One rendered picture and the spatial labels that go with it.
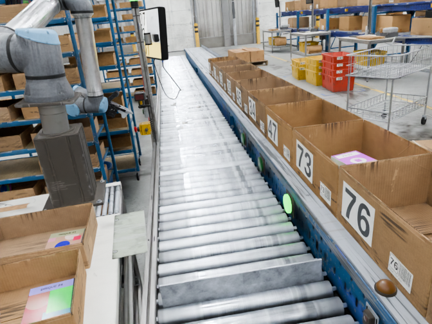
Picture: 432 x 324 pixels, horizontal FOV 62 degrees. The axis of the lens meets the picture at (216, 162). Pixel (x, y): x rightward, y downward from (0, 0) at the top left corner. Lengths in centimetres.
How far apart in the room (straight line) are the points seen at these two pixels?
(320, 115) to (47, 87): 124
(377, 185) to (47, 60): 126
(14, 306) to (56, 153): 65
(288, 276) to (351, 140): 66
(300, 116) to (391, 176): 78
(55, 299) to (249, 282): 55
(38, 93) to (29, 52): 15
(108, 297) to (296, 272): 54
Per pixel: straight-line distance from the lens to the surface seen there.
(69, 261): 124
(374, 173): 113
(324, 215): 114
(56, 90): 158
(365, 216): 97
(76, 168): 164
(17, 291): 129
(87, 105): 220
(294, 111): 182
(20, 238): 157
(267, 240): 127
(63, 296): 118
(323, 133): 146
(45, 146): 163
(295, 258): 119
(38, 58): 157
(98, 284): 120
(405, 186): 120
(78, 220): 151
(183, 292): 106
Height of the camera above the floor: 147
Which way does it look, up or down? 22 degrees down
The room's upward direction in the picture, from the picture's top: 5 degrees counter-clockwise
